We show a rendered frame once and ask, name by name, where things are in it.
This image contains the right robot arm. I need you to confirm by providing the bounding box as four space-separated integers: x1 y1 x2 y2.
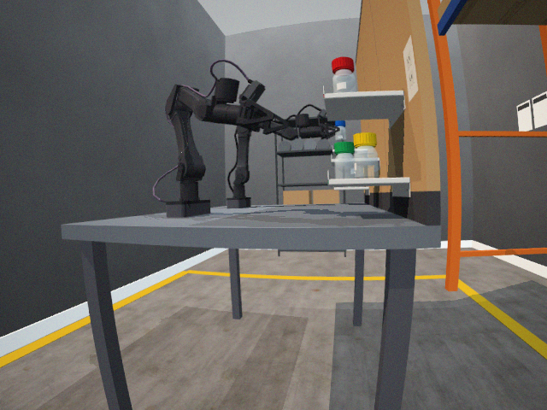
165 78 266 205

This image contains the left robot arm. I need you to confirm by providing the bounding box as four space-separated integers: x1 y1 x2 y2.
227 109 326 200

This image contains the clear bottle with green cap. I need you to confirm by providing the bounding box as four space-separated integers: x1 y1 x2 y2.
334 142 355 179

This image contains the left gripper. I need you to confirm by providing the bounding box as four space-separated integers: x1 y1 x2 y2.
309 110 340 139

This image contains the white bottle with blue cap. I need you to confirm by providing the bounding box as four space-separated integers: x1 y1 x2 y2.
335 120 346 142

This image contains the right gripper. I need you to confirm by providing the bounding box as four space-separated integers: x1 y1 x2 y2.
226 85 289 135

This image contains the clear glass bottle with yellow cap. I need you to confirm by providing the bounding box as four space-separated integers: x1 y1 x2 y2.
353 132 379 179

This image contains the clear bottle with red cap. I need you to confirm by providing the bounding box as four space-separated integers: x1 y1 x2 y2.
332 57 356 93

